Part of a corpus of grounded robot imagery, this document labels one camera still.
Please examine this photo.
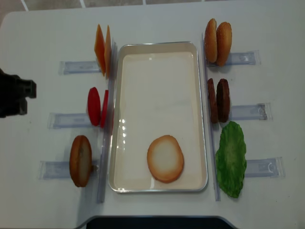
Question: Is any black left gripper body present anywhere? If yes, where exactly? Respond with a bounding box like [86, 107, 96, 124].
[0, 69, 37, 118]

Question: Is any red tomato slice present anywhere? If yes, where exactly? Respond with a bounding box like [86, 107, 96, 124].
[87, 87, 101, 126]
[100, 90, 109, 128]

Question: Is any white rectangular metal tray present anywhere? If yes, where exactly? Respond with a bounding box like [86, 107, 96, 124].
[108, 42, 208, 193]

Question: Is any clear bun holder strip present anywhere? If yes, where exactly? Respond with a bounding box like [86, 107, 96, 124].
[39, 160, 100, 180]
[226, 50, 261, 65]

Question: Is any orange cheese slice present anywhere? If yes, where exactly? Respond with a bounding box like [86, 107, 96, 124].
[94, 24, 106, 76]
[104, 25, 112, 78]

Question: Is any bun bottom slice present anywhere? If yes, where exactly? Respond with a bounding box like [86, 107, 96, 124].
[147, 135, 184, 183]

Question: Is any clear acrylic rail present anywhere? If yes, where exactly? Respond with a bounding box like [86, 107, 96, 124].
[97, 39, 118, 203]
[201, 32, 221, 202]

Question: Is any outer red tomato slice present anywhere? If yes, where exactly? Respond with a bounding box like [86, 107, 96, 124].
[87, 87, 101, 126]

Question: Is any inner sesame bun top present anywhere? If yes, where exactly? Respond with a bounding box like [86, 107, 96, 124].
[204, 18, 217, 63]

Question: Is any clear lettuce holder strip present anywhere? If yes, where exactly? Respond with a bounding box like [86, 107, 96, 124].
[245, 157, 285, 177]

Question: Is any inner brown meat patty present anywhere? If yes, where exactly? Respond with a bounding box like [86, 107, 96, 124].
[207, 78, 218, 124]

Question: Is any outer brown bun half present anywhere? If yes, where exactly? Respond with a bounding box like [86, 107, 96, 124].
[69, 135, 92, 187]

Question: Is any outer brown meat patty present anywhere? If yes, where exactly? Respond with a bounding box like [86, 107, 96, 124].
[216, 79, 230, 123]

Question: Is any left clear acrylic rail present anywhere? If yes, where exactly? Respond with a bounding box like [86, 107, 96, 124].
[97, 39, 118, 203]

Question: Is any inner red tomato slice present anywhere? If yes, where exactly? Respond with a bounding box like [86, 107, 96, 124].
[100, 90, 109, 128]

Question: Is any green lettuce leaf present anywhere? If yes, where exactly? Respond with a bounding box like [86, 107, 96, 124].
[215, 121, 247, 198]

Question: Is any sesame bun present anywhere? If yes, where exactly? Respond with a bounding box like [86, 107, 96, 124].
[204, 18, 217, 63]
[216, 22, 232, 66]

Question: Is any clear cheese holder strip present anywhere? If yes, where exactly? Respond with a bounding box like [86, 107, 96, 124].
[59, 61, 101, 75]

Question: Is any clear patty holder strip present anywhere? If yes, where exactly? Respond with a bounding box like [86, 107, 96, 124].
[229, 103, 273, 121]

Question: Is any clear bun top holder strip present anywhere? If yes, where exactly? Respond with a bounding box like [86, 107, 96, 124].
[226, 50, 261, 65]

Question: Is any clear tomato holder strip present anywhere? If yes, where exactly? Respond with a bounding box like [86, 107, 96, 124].
[48, 113, 93, 129]

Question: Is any inner orange cheese slice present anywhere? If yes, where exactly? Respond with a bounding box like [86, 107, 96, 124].
[104, 25, 112, 78]

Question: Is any dark robot base front edge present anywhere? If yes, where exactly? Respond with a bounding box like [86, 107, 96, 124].
[79, 216, 236, 229]

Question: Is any clear bun bottom holder strip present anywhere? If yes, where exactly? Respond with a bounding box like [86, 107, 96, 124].
[39, 160, 100, 180]

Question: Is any outer orange cheese slice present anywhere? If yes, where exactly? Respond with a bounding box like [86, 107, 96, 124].
[94, 24, 106, 76]

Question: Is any right clear acrylic rail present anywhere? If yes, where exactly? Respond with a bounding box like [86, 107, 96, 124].
[201, 32, 221, 202]

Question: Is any outer sesame bun top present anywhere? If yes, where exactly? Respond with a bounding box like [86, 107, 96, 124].
[216, 22, 232, 66]

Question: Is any brown meat patty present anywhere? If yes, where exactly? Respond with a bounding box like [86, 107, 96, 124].
[216, 79, 230, 123]
[207, 78, 218, 124]

